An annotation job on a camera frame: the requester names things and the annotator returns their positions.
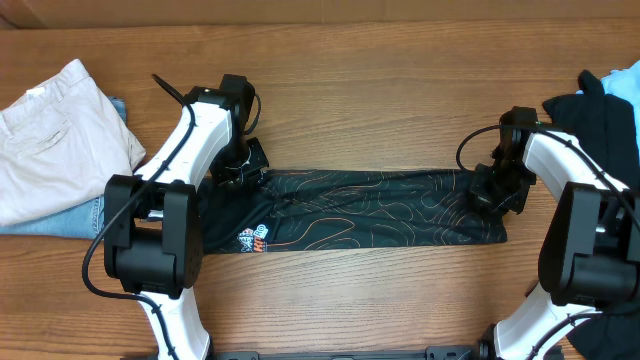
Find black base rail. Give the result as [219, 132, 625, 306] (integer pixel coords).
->
[210, 340, 497, 360]

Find black printed cycling jersey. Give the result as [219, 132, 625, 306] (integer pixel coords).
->
[198, 170, 507, 254]

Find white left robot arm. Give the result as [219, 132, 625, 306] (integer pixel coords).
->
[96, 74, 268, 359]

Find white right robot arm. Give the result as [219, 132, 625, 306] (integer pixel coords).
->
[465, 107, 639, 359]

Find black garment pile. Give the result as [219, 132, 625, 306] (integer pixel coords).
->
[542, 70, 639, 360]

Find light blue garment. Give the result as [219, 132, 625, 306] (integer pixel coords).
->
[577, 62, 639, 172]

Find beige folded trousers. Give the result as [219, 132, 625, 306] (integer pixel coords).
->
[1, 59, 146, 226]

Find blue folded jeans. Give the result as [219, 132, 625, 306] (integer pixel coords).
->
[1, 98, 127, 238]

